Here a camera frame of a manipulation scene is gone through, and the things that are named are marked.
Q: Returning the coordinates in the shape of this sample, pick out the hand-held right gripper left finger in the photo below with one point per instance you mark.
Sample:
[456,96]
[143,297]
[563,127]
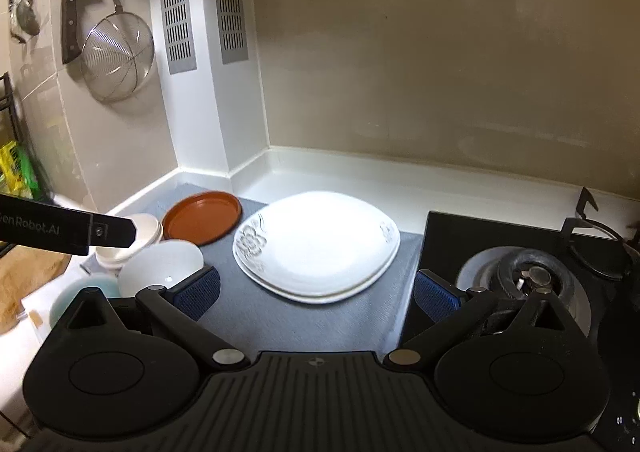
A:
[197,293]

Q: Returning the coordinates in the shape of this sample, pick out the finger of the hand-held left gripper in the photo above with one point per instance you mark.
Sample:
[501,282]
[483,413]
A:
[112,231]

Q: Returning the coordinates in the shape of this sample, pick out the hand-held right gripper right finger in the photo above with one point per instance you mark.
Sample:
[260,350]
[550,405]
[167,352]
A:
[436,299]

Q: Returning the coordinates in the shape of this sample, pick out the small white bowl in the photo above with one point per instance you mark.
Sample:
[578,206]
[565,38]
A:
[147,232]

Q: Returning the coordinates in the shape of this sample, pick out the large white bowl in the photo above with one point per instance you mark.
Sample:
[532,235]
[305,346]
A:
[160,267]

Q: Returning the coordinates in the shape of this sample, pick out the light blue bowl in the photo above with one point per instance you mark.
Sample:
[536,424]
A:
[82,284]

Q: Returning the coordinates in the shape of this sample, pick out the brown round plate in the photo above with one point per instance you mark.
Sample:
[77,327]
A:
[200,217]

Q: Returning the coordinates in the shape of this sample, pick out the white square floral plate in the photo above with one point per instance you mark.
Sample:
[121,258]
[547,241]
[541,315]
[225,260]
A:
[320,298]
[315,242]

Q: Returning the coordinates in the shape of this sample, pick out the wooden cutting board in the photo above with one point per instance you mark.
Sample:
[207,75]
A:
[25,282]

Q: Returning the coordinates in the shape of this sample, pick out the green packet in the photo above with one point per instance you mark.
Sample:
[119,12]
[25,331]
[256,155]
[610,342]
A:
[15,167]

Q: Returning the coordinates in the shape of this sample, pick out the black glass gas stove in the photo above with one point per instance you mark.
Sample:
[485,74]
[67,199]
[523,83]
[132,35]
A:
[450,237]

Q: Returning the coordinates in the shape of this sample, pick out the grey counter mat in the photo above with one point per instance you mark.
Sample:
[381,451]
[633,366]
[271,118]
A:
[280,322]

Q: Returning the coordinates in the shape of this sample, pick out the gas burner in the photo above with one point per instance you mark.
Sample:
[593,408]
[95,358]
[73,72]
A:
[537,267]

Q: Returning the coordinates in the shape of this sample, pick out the black pan support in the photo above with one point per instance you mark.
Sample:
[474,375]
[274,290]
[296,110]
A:
[600,262]

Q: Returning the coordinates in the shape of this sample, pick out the metal mesh strainer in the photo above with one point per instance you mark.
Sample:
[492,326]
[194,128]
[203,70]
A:
[117,59]

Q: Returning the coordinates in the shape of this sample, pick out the grey vent grille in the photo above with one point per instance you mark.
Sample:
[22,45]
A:
[176,2]

